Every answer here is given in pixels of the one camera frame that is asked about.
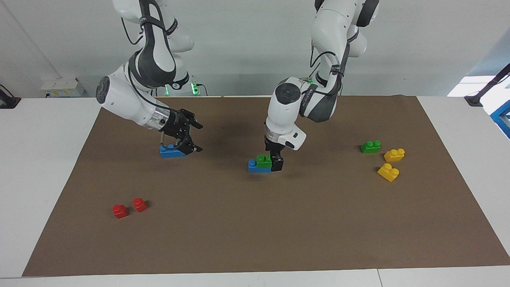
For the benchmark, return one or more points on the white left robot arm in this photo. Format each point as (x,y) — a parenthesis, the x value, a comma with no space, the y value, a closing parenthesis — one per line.
(285,111)

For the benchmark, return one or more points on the brown paper table mat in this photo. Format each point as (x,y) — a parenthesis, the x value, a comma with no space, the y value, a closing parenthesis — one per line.
(255,223)

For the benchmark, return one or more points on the green two-stud toy block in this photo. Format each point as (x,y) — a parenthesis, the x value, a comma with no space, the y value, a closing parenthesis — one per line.
(369,148)
(263,162)

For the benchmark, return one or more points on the blue frame piece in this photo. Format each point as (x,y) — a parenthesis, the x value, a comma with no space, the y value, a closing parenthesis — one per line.
(503,119)

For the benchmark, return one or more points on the yellow two-stud toy block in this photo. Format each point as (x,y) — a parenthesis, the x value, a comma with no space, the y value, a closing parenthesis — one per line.
(394,155)
(387,173)

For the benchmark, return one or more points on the blue three-stud toy block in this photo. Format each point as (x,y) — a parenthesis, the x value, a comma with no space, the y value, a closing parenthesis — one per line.
(255,168)
(169,153)

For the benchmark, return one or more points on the white power box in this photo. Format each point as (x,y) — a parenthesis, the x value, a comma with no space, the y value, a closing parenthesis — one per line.
(61,87)

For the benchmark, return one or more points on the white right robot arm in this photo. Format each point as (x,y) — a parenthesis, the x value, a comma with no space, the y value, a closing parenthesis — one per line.
(119,95)

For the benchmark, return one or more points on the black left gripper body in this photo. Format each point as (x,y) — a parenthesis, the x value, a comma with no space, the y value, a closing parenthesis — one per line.
(275,148)

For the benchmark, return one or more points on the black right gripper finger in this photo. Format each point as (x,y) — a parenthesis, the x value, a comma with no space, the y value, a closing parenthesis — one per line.
(196,124)
(193,149)

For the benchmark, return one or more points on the black table clamp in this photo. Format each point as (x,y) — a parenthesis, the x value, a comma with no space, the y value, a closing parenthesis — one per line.
(8,101)

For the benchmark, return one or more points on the red single-stud toy block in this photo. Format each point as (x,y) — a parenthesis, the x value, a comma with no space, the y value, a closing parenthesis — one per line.
(120,212)
(140,205)

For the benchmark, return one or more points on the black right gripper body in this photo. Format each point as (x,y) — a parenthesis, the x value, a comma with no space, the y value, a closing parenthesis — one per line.
(175,125)

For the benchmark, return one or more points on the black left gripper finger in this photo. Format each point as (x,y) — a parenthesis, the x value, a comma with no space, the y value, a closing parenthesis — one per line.
(277,164)

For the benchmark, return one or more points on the black stand with clamp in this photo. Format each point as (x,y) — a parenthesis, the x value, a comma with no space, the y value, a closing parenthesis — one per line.
(476,99)

